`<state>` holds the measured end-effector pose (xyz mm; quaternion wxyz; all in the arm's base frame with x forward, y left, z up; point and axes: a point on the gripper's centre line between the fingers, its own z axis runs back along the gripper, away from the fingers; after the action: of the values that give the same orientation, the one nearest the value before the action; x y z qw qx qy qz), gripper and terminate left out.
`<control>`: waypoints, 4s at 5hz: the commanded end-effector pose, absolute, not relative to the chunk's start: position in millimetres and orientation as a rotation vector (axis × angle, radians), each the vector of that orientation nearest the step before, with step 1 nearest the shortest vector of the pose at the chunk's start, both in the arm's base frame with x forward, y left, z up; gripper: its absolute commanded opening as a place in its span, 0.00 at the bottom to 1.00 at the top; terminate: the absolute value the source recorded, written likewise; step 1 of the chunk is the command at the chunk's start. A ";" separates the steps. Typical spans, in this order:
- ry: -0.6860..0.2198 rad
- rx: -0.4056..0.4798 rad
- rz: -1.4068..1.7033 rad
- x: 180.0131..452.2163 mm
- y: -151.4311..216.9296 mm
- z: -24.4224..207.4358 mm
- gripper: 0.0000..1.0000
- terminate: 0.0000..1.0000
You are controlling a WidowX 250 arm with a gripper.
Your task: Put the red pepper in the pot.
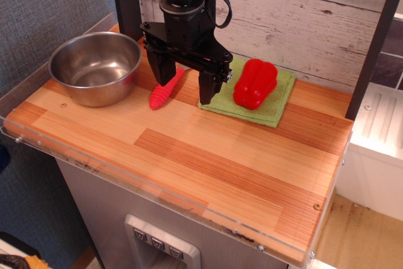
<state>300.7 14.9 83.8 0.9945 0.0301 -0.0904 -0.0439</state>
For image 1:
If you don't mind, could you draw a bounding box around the red ribbed toy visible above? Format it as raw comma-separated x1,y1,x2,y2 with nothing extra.
149,67,185,110

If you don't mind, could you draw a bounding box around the green folded cloth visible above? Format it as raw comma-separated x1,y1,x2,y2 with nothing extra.
198,57,296,128

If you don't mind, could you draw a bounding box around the white toy sink unit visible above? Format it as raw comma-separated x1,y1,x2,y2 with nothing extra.
335,13,403,221

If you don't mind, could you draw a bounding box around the grey toy fridge cabinet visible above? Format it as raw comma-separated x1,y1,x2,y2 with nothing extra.
57,160,287,268

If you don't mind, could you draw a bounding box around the black cable loop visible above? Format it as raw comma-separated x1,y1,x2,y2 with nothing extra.
210,0,233,30

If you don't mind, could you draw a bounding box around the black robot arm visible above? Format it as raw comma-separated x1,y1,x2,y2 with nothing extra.
141,0,233,105

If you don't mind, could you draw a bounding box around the dark left frame post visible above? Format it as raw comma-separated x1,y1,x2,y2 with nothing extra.
115,0,143,40

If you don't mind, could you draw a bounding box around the stainless steel bowl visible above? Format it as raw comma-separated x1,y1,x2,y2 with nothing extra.
48,31,142,107

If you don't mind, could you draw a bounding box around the orange black object corner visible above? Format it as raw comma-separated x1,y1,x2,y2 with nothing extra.
1,254,50,269

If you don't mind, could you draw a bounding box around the clear acrylic edge guard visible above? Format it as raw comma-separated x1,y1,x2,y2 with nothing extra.
4,111,352,268

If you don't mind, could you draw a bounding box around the red toy bell pepper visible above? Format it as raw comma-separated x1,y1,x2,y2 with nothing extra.
233,59,278,110

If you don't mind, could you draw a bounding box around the dark right frame post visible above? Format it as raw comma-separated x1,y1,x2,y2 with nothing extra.
345,0,400,120

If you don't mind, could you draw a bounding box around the silver dispenser panel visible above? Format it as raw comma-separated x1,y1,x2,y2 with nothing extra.
125,214,202,268

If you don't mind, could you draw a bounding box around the dark frame post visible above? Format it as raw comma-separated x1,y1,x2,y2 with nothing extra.
115,0,143,40
345,0,400,120

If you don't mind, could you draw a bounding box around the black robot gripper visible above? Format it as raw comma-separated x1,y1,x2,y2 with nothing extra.
140,11,232,105

